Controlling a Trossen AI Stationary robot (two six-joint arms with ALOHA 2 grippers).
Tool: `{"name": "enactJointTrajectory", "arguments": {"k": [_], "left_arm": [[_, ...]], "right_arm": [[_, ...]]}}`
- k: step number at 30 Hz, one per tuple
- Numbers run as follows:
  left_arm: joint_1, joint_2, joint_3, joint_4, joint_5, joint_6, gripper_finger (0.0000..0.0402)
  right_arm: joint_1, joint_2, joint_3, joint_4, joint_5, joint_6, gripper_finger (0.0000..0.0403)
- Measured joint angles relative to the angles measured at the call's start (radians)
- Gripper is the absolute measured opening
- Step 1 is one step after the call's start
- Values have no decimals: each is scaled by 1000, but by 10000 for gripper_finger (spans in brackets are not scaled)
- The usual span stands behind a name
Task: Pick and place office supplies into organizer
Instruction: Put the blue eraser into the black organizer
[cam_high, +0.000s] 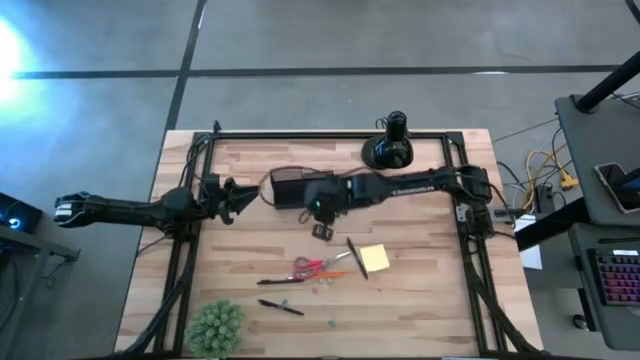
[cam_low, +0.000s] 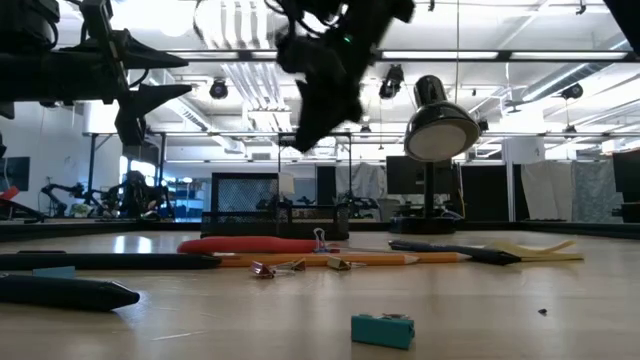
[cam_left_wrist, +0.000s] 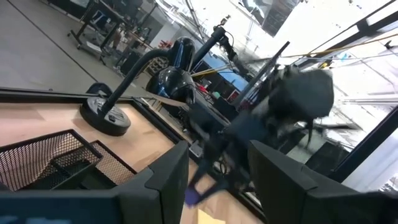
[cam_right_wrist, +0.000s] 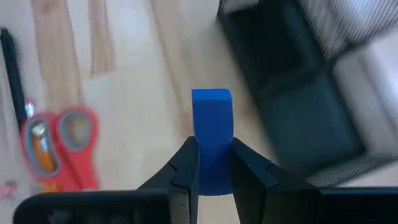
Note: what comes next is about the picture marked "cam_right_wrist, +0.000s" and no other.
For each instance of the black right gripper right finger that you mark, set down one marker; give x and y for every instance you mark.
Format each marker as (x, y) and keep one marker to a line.
(255, 186)

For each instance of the black mesh desk organizer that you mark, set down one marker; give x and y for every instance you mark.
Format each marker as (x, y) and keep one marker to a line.
(295, 124)

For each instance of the blue rectangular eraser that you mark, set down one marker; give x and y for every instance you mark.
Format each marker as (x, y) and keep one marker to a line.
(211, 118)

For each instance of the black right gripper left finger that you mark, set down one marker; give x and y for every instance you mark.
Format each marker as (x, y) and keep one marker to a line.
(183, 174)

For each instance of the orange wooden pencil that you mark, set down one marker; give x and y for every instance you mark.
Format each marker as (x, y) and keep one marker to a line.
(43, 155)

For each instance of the thin black pen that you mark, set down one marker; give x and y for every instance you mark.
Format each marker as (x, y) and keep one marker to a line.
(14, 77)

